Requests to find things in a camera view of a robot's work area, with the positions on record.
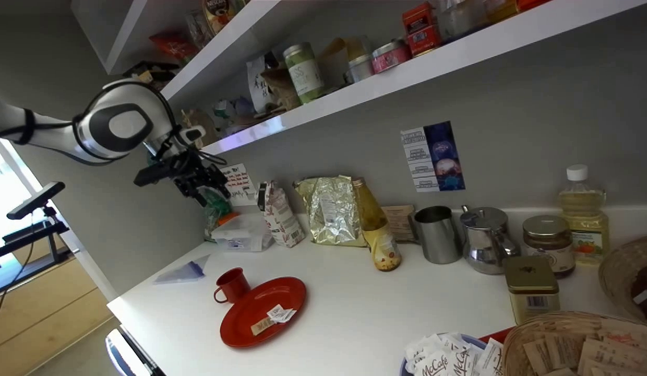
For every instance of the steel teapot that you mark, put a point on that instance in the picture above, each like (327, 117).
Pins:
(484, 241)

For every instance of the steel cup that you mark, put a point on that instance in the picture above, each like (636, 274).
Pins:
(438, 236)

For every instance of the round woven basket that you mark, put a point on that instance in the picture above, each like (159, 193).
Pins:
(623, 274)

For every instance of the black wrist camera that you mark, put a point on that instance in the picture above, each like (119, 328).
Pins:
(156, 174)

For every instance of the yellow pouch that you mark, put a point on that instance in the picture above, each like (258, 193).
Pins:
(378, 242)

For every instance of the black stand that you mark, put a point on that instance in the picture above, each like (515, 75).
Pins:
(33, 201)

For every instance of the red box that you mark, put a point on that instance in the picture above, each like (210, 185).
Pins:
(420, 27)

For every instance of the green labelled jar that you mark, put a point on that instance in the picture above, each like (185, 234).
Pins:
(302, 73)

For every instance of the blue white wall poster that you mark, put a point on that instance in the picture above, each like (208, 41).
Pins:
(438, 157)

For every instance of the white printed pouch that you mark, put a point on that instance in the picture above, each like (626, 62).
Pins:
(258, 85)

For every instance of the teal patterned package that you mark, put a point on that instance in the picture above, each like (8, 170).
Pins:
(231, 115)

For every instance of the clear glass jar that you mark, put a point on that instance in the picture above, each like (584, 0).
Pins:
(455, 19)

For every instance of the gold tea tin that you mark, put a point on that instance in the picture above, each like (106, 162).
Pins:
(533, 289)

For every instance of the white patterned coffee bag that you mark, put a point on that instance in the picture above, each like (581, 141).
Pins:
(282, 215)

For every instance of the red tray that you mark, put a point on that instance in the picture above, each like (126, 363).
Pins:
(493, 336)

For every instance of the red snack packet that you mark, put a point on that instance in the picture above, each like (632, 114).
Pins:
(173, 47)

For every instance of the white sugar packet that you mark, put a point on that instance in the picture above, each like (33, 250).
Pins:
(277, 318)
(288, 310)

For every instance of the brown paper bag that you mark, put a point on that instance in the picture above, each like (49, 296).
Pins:
(334, 63)

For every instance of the pink round tin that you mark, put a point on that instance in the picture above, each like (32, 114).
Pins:
(389, 56)

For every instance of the green bottle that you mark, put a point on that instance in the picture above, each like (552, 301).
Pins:
(216, 209)

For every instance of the small white tin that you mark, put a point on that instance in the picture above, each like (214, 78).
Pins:
(359, 68)

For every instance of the red enamel mug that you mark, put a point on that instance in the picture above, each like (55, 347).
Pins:
(233, 284)

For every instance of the small brown box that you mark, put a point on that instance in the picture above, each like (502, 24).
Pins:
(399, 221)

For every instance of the wicker basket with packets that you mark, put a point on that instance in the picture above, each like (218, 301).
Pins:
(581, 345)

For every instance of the wooden drawer cabinet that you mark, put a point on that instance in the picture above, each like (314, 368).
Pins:
(37, 306)

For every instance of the brown sugar packet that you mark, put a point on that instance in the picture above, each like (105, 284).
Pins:
(262, 327)

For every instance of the glass jar with metal lid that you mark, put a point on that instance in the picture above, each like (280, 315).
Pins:
(549, 242)

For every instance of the white wall shelf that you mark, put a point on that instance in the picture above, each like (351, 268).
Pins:
(164, 27)
(435, 65)

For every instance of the white crumpled bag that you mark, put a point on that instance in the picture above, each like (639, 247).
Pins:
(444, 355)

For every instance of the red enamel plate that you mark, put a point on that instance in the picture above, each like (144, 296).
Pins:
(267, 335)

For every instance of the cooking oil bottle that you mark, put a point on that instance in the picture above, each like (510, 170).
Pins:
(584, 221)

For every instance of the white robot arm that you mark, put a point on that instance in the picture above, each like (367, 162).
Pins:
(121, 125)

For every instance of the gold foil bag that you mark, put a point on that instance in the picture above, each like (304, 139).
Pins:
(330, 209)

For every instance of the white sign card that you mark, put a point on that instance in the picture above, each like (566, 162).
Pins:
(241, 182)

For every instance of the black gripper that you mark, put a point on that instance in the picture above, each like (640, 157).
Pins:
(191, 168)

